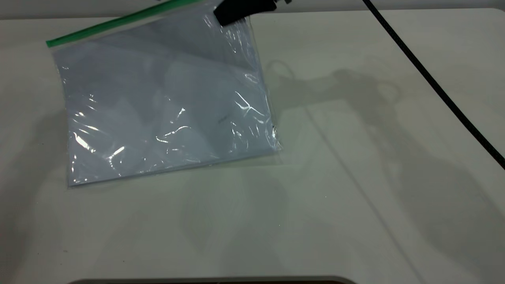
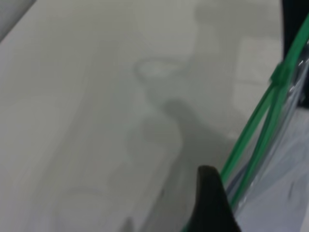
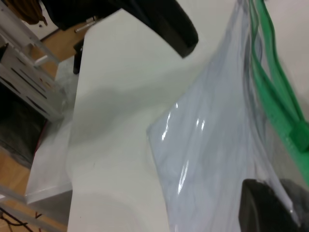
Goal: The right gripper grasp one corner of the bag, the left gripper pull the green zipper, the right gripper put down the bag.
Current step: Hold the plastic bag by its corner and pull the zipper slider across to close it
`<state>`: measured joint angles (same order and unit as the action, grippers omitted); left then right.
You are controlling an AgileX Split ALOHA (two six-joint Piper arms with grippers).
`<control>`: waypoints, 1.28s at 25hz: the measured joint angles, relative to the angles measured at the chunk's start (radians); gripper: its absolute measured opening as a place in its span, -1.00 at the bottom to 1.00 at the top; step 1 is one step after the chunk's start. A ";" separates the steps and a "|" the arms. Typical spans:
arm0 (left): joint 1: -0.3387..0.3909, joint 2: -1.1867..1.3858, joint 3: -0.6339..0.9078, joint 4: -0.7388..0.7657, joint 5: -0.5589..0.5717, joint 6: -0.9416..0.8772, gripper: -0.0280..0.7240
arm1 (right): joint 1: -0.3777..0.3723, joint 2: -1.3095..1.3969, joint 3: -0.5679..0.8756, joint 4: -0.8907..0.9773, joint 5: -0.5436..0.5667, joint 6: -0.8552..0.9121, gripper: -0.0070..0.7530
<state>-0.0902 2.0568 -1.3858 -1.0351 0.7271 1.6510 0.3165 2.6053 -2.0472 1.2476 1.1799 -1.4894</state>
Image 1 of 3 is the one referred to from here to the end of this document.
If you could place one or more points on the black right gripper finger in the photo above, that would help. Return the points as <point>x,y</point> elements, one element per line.
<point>240,10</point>

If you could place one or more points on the clear zip bag green zipper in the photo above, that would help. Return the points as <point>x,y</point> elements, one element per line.
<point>158,98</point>

